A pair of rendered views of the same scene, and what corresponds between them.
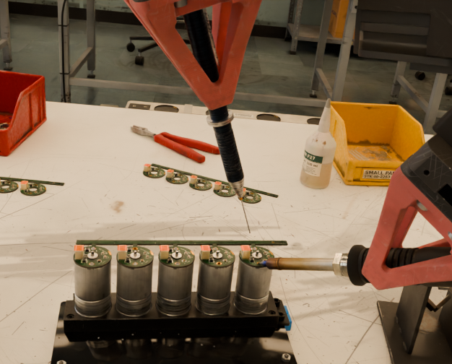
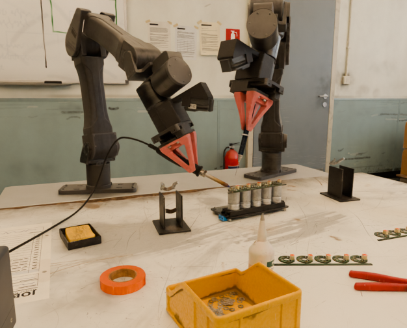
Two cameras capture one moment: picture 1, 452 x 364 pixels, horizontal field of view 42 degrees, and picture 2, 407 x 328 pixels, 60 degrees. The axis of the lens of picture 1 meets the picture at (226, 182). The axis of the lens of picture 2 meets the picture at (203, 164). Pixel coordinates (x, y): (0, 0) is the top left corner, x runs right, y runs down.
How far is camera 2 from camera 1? 1.04 m
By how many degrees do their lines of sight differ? 139
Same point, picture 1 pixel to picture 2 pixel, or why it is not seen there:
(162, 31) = not seen: hidden behind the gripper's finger
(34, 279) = (311, 214)
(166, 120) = not seen: outside the picture
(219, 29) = (248, 110)
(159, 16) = not seen: hidden behind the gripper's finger
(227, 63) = (242, 117)
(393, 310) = (183, 228)
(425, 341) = (171, 223)
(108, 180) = (367, 248)
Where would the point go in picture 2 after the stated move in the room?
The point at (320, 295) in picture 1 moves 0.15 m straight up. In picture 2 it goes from (214, 229) to (214, 151)
